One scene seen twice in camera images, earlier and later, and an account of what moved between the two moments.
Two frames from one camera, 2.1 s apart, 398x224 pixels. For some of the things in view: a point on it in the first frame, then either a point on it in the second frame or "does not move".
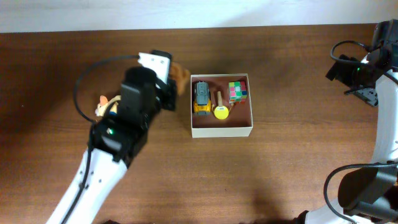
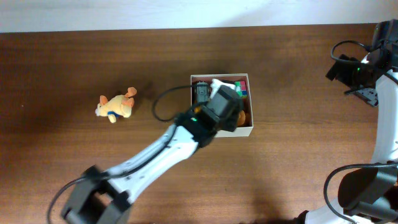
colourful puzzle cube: x=237 y=92 does not move
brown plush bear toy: x=181 y=75 to x=242 y=118
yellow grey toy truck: x=202 y=103 does not move
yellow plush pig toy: x=104 y=103 does not move
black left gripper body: x=165 y=94 to x=231 y=117
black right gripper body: x=352 y=74 does not move
